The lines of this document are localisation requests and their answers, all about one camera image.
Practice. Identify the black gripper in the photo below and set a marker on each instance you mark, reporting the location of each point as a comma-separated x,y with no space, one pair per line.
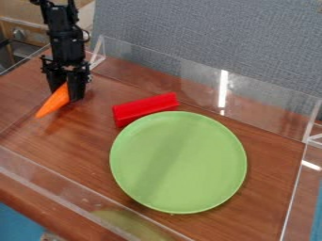
66,65

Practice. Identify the orange toy carrot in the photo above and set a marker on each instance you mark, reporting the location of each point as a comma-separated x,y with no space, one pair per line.
58,100

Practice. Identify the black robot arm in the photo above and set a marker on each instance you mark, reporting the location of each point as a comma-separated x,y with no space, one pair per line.
61,18

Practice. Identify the green plate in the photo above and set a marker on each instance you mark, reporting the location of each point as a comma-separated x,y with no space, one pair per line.
178,162

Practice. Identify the red block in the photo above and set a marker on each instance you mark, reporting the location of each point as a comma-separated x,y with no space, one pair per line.
131,111

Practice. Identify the wooden shelf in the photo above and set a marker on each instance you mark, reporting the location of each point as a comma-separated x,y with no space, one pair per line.
25,32

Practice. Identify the cardboard box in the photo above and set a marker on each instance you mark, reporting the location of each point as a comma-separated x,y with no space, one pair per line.
19,13

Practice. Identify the clear acrylic corner bracket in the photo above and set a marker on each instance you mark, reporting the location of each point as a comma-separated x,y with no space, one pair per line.
98,54

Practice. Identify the clear acrylic tray wall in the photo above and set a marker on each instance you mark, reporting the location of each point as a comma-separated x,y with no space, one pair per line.
55,178

